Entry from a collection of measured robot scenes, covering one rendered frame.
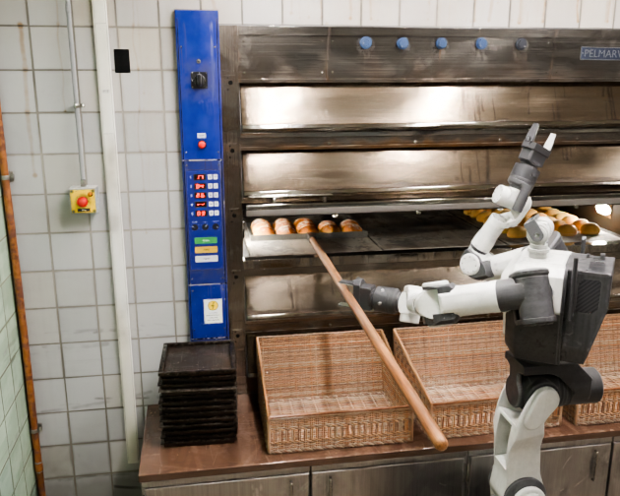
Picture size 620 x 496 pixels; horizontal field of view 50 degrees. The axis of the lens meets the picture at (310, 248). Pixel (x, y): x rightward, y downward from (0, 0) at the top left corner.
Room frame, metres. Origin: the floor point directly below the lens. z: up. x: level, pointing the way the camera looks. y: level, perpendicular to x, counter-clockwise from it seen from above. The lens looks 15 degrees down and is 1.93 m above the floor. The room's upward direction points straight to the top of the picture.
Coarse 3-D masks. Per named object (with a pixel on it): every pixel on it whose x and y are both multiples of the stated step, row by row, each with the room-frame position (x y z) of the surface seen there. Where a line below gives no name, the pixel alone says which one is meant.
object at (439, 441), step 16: (320, 256) 2.64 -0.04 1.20; (336, 272) 2.40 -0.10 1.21; (352, 304) 2.05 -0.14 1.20; (368, 320) 1.91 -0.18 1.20; (368, 336) 1.82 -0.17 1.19; (384, 352) 1.67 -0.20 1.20; (400, 368) 1.58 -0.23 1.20; (400, 384) 1.50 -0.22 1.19; (416, 400) 1.41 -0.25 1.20; (416, 416) 1.36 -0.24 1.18; (432, 432) 1.27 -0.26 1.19
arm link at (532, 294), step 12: (540, 276) 1.70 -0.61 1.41; (504, 288) 1.72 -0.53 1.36; (516, 288) 1.71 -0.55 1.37; (528, 288) 1.69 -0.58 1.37; (540, 288) 1.69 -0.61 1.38; (504, 300) 1.71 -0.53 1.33; (516, 300) 1.70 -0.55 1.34; (528, 300) 1.68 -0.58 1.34; (540, 300) 1.67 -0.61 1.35; (528, 312) 1.67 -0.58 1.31; (540, 312) 1.66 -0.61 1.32; (552, 312) 1.67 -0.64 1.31
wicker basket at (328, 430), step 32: (256, 352) 2.61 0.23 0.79; (288, 352) 2.63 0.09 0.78; (320, 352) 2.65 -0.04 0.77; (352, 352) 2.67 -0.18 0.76; (320, 384) 2.61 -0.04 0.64; (352, 384) 2.63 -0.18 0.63; (384, 384) 2.63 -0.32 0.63; (288, 416) 2.18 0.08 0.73; (320, 416) 2.20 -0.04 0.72; (352, 416) 2.22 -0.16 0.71; (384, 416) 2.24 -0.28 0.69; (288, 448) 2.18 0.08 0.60; (320, 448) 2.20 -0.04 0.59
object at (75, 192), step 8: (72, 192) 2.47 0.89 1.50; (80, 192) 2.48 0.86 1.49; (88, 192) 2.48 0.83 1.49; (96, 192) 2.50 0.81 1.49; (72, 200) 2.47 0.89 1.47; (88, 200) 2.48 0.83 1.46; (96, 200) 2.49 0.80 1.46; (72, 208) 2.47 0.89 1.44; (80, 208) 2.48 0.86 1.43; (88, 208) 2.48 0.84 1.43; (96, 208) 2.49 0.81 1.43
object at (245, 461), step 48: (144, 432) 2.33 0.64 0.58; (240, 432) 2.33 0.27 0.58; (576, 432) 2.33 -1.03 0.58; (144, 480) 2.04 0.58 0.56; (192, 480) 2.08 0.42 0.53; (240, 480) 2.10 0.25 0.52; (288, 480) 2.13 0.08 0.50; (336, 480) 2.16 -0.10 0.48; (384, 480) 2.19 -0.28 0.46; (432, 480) 2.23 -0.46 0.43; (480, 480) 2.26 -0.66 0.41; (576, 480) 2.33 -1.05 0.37
